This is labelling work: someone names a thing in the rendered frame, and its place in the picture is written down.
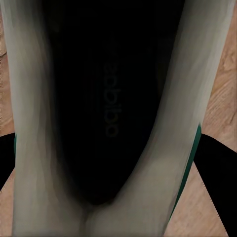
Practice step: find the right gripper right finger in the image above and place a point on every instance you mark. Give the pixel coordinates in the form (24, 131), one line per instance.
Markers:
(217, 166)

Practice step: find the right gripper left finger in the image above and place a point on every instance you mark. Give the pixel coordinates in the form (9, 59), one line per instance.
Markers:
(7, 157)

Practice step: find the gym shoe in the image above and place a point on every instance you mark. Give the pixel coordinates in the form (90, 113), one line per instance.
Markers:
(108, 100)

